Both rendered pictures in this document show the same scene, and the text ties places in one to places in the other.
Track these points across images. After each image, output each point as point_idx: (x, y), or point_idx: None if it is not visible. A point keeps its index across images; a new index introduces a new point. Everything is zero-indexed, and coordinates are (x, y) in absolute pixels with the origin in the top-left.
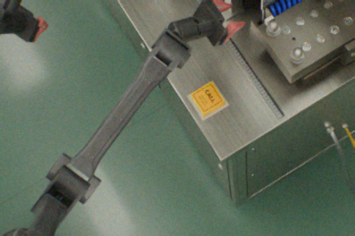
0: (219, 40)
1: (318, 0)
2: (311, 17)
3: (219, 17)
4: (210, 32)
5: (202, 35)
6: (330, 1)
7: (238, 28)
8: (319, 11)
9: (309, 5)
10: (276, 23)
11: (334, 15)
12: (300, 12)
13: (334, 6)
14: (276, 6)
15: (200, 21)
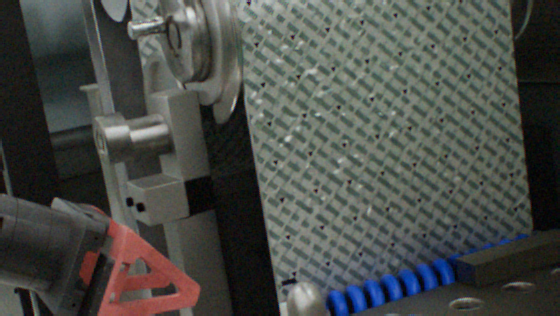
0: (73, 276)
1: (480, 279)
2: (457, 311)
3: (90, 212)
4: (44, 243)
5: (7, 238)
6: (530, 282)
7: (170, 296)
8: (490, 300)
9: (450, 294)
10: (312, 284)
11: (552, 301)
12: (418, 307)
13: (545, 288)
14: (331, 295)
15: (9, 196)
